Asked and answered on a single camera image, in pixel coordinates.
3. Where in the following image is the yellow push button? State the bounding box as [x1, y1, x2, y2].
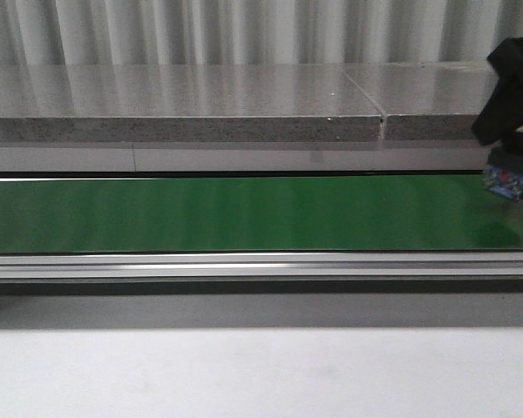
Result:
[484, 147, 523, 201]

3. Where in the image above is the aluminium conveyor side rail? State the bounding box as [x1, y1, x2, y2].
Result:
[0, 251, 523, 295]

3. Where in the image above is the grey stone slab left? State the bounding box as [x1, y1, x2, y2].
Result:
[0, 64, 381, 144]

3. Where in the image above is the green conveyor belt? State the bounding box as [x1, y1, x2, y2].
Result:
[0, 174, 523, 253]

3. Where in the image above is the grey corrugated curtain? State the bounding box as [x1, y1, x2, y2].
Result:
[0, 1, 523, 65]

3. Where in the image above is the grey stone slab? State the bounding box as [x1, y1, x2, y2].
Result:
[0, 64, 381, 144]
[343, 61, 497, 144]

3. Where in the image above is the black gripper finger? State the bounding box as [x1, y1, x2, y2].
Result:
[472, 37, 523, 155]

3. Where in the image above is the grey stone slab right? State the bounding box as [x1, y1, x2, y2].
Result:
[343, 61, 497, 144]

